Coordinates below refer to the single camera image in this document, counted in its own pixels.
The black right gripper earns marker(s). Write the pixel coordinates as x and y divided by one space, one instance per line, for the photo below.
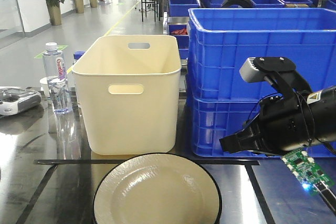
277 129

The beige plate black-rimmed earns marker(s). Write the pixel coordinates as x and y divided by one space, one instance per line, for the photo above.
157 188

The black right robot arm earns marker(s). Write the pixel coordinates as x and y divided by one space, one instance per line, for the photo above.
322 105

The green circuit board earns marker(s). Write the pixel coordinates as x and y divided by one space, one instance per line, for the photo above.
306 170

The large blue plastic crate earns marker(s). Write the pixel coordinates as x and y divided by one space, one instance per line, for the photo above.
221 39

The cream plastic basket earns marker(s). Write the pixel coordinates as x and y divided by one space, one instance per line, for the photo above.
128 88

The blue-capped bottle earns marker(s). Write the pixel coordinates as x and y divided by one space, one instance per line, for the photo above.
77 55

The clear water bottle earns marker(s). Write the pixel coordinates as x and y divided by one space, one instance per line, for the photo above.
57 80

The white paper cup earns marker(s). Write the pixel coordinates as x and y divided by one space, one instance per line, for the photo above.
44 85

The grey white handheld device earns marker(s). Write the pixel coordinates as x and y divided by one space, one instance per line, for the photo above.
15 100

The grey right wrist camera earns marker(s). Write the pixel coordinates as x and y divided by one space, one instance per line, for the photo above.
279 72

